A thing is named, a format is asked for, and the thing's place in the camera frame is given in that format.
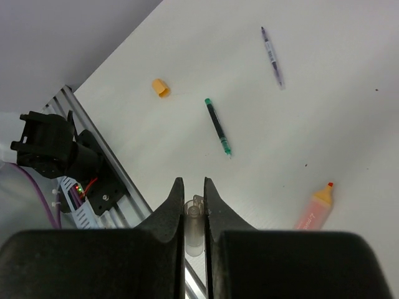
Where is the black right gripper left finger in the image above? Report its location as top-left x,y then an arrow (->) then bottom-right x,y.
1,178 -> 185,298

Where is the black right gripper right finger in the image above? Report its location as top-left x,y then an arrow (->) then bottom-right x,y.
204,178 -> 392,298

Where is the clear pen cap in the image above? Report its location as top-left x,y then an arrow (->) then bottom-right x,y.
184,195 -> 205,257

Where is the green fineliner pen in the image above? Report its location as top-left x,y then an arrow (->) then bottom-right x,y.
204,98 -> 232,159

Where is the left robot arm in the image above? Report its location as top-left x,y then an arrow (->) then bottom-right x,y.
1,112 -> 126,216

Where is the orange highlighter marker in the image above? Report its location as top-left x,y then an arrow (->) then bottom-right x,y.
294,182 -> 334,230

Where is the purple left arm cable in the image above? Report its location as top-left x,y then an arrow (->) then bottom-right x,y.
12,163 -> 63,230

